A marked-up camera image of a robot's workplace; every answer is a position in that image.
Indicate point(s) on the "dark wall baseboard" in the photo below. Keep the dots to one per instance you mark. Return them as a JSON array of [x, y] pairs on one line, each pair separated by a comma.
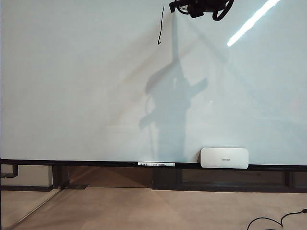
[[24, 188]]

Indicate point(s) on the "black whiteboard pen tray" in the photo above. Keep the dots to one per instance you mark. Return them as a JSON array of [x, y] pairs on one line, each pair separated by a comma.
[[72, 162]]

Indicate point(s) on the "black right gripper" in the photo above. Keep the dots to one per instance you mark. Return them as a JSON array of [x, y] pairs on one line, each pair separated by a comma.
[[206, 4]]

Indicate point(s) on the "white marker pen with label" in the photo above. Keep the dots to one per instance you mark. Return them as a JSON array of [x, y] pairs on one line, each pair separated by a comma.
[[156, 164]]

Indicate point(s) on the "white glass whiteboard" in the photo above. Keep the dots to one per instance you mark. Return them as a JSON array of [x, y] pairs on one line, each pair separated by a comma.
[[72, 83]]

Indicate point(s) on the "thin grey floor strip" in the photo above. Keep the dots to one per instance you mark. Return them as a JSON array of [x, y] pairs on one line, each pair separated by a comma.
[[36, 208]]

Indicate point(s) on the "white whiteboard eraser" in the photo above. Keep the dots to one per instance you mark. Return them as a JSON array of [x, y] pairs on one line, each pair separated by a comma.
[[224, 158]]

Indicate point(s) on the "black whiteboard stand leg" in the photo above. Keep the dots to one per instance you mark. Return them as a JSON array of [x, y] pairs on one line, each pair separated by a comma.
[[60, 176]]

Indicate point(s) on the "black marker pen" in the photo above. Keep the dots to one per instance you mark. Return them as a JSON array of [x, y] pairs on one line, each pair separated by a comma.
[[172, 7]]

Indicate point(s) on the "black bent pipe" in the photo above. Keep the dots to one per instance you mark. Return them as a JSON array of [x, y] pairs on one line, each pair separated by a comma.
[[15, 171]]

